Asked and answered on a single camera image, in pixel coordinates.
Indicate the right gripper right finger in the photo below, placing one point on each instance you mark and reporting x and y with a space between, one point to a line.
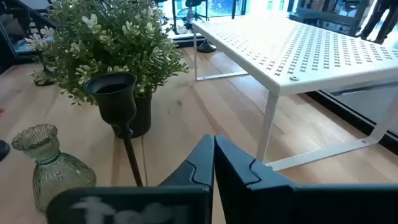
236 186

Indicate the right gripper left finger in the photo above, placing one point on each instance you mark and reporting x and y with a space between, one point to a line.
199 174

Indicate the green glass candle holder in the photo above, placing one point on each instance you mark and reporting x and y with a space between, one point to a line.
53 174

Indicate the white perforated metal shelf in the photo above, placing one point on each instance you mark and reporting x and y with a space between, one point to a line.
311 56

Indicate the green artificial plant black pot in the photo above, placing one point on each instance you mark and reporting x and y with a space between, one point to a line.
109 40

